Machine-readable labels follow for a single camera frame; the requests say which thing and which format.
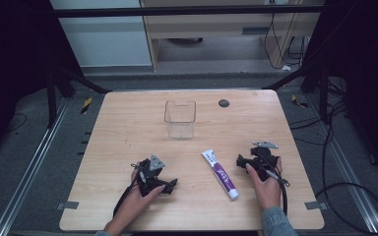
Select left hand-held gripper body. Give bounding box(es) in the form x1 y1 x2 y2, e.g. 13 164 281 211
131 153 170 198

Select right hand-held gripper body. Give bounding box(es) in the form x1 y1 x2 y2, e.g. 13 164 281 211
246 141 282 183

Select white and purple toothpaste tube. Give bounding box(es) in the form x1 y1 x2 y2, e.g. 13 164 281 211
201 148 240 202

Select clear plastic container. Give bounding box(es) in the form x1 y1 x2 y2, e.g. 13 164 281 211
163 99 198 140

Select person's left hand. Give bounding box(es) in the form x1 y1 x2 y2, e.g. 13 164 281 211
121 160 167 220

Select person's right hand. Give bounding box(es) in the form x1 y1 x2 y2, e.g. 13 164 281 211
244 156 284 211

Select yellow and black tape strip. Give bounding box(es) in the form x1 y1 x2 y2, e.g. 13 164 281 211
80 96 94 115
290 93 309 109

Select black metal stand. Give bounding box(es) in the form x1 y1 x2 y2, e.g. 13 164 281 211
44 65 112 130
262 63 348 126

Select dark curtain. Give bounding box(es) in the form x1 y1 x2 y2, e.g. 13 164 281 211
0 0 85 165
303 0 378 185

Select light wooden desk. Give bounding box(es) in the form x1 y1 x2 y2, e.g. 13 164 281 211
139 0 327 72

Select white cabinet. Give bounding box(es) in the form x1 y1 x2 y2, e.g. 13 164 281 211
48 0 154 69

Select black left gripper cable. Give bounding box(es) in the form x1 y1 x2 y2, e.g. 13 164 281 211
112 163 147 218

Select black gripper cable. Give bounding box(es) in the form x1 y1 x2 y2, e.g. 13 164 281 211
112 163 147 218
263 153 291 216

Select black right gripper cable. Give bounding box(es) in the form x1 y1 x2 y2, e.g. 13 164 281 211
263 153 291 216

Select grey table bracket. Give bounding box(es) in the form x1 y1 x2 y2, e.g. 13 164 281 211
55 201 80 211
303 201 329 211

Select aluminium floor rail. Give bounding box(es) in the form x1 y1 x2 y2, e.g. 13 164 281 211
306 94 378 235
0 97 72 236

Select black desk cables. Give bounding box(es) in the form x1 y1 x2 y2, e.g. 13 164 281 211
263 12 311 71

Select thin black floor cable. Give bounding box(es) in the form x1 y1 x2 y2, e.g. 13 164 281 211
5 112 29 134

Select black horizontal frame bar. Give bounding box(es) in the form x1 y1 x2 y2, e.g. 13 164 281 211
51 4 326 20

